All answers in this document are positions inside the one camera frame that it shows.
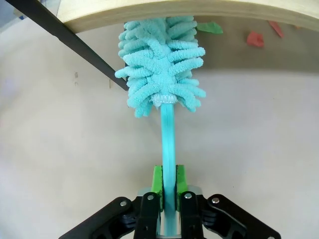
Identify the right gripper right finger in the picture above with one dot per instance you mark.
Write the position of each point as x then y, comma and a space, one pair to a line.
189, 216

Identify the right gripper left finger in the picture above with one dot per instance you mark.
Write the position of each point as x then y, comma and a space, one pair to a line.
147, 216

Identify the teal microfiber duster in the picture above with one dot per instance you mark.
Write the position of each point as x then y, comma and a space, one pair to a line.
164, 74

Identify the green paper scrap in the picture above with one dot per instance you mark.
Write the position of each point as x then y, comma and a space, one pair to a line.
209, 27

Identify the wooden shelf with black frame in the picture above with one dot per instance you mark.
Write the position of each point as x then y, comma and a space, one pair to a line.
149, 10

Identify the red paper scrap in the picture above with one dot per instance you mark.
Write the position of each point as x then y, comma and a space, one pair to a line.
255, 39
276, 28

